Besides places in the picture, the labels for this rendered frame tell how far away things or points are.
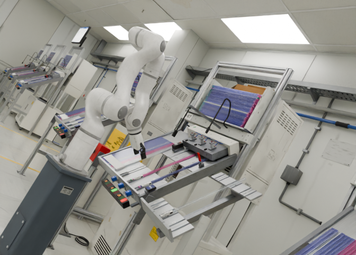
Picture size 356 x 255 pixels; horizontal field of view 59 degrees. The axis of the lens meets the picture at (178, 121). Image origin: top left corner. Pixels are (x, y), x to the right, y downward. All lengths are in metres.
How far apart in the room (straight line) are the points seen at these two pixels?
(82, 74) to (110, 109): 4.86
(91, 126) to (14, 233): 0.60
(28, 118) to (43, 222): 4.75
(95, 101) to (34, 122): 4.77
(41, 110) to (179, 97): 3.45
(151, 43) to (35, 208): 0.95
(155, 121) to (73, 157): 1.88
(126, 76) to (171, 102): 1.86
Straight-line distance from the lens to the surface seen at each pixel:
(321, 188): 3.42
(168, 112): 3.43
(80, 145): 1.59
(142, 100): 1.74
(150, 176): 1.97
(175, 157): 2.15
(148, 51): 1.60
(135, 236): 2.22
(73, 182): 1.61
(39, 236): 1.70
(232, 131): 2.18
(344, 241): 1.48
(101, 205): 3.44
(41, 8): 10.41
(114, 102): 1.55
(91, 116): 1.61
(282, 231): 3.47
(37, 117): 6.33
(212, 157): 2.01
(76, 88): 6.38
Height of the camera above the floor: 1.01
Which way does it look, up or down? 6 degrees up
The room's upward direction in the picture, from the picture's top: 30 degrees clockwise
